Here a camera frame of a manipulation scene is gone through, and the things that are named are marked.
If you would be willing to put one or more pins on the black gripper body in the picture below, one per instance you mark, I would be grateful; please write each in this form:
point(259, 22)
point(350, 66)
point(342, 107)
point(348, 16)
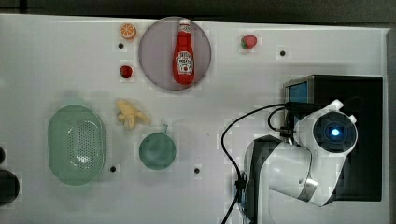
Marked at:
point(298, 107)

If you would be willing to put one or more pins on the silver black toaster oven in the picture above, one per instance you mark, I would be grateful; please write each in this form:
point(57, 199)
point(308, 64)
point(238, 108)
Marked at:
point(361, 178)

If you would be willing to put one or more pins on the black robot base left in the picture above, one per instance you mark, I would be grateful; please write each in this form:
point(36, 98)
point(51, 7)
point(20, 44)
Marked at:
point(9, 187)

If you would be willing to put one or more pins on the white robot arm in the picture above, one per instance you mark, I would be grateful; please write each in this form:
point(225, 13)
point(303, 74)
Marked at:
point(306, 168)

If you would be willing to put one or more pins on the light red strawberry toy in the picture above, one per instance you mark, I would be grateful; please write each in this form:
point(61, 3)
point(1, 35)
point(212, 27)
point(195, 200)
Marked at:
point(248, 41)

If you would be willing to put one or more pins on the red ketchup bottle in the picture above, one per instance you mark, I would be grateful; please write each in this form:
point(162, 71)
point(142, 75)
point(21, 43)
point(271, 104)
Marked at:
point(183, 59)

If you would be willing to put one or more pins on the grey round plate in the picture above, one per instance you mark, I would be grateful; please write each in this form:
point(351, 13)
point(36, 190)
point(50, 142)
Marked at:
point(156, 50)

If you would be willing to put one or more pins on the yellow peeled banana toy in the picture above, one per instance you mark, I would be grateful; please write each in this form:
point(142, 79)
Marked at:
point(129, 114)

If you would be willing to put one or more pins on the dark red strawberry toy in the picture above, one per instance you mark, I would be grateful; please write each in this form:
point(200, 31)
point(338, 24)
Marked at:
point(126, 71)

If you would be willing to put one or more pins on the orange slice toy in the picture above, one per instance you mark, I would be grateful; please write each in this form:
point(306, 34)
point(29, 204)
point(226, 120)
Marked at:
point(128, 31)

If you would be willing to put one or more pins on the green perforated colander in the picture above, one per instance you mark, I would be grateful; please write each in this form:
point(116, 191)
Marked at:
point(77, 145)

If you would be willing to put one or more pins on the green cup with handle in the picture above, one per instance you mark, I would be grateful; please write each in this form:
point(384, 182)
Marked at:
point(158, 151)

